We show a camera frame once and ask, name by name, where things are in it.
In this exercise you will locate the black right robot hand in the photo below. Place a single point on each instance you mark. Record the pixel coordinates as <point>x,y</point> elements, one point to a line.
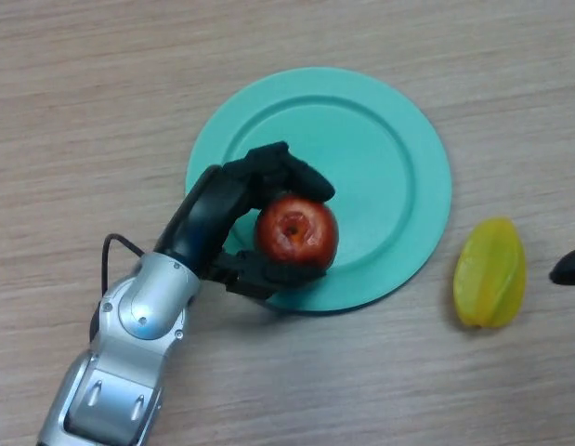
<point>570,269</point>

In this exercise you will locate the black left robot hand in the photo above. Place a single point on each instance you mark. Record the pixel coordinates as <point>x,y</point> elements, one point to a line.
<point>208,218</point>

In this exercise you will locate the red apple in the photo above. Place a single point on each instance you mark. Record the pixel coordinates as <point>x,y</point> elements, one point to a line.
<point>298,230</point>

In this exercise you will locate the green plastic plate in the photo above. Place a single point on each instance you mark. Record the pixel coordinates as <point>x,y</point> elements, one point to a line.
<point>384,186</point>

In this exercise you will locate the yellow starfruit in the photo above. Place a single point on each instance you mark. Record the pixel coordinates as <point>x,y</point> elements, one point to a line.
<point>491,274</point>

